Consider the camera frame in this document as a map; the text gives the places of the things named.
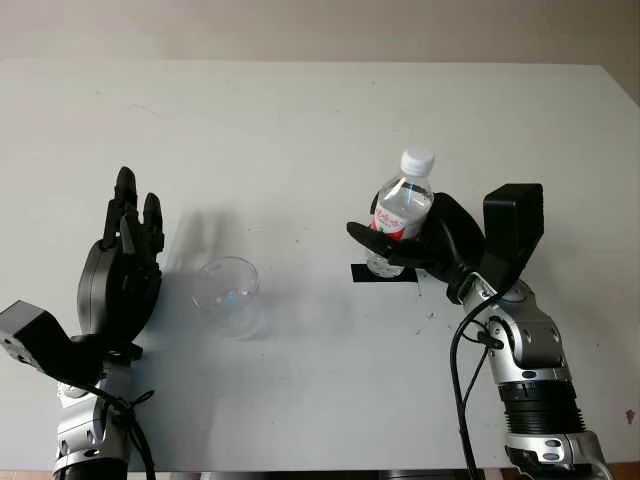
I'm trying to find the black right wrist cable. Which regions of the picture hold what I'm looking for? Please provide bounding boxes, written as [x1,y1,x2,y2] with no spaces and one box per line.
[448,293,505,480]

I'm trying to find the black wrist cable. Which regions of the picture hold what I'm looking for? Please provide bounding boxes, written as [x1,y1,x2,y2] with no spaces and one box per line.
[88,383,157,480]
[448,293,505,480]

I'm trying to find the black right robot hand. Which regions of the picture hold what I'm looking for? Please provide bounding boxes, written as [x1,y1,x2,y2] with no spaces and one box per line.
[346,192,488,302]

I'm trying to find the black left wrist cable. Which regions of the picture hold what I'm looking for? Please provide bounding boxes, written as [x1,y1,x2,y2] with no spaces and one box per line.
[88,383,157,480]

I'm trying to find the black tape strip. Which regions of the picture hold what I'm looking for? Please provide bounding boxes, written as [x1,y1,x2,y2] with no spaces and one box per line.
[350,262,418,286]

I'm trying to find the clear plastic cup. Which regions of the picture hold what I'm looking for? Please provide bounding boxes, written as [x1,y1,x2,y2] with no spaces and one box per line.
[191,255,267,342]

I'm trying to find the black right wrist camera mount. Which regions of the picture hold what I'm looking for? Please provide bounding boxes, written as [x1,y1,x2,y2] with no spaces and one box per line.
[481,182,546,292]

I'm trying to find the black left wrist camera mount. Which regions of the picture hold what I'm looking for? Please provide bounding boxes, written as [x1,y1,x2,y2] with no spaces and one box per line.
[0,299,110,390]

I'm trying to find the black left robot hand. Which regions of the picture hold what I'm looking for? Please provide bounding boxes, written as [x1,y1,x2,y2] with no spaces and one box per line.
[77,166,167,362]

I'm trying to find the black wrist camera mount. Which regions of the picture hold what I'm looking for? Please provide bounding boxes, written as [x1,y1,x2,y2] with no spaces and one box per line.
[0,299,110,390]
[481,182,546,292]

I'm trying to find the clear water bottle red label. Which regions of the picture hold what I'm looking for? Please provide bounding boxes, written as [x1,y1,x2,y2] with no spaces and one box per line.
[367,146,437,279]

